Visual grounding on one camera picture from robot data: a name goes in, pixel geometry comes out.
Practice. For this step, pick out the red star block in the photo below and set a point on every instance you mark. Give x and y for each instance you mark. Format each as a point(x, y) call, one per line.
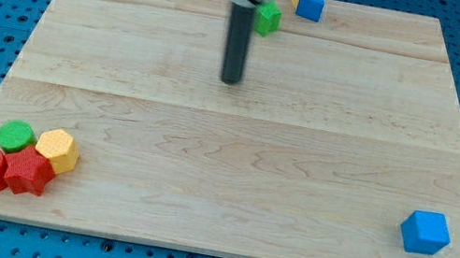
point(28, 171)

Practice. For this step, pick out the yellow hexagon block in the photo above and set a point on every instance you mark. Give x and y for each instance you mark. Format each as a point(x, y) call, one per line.
point(60, 148)

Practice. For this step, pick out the green star block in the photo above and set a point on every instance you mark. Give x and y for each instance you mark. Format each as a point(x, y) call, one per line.
point(267, 18)

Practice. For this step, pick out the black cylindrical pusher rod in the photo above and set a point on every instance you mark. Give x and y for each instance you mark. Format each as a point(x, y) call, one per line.
point(238, 37)

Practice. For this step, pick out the blue triangle block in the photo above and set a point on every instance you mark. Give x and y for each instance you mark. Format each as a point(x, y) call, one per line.
point(310, 9)

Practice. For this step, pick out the green cylinder block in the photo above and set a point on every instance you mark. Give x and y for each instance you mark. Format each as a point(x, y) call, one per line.
point(16, 135)

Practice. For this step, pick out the blue cube block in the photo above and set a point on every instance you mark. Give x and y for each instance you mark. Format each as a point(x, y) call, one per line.
point(425, 232)

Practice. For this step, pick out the light wooden board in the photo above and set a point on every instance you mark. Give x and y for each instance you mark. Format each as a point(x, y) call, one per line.
point(340, 129)

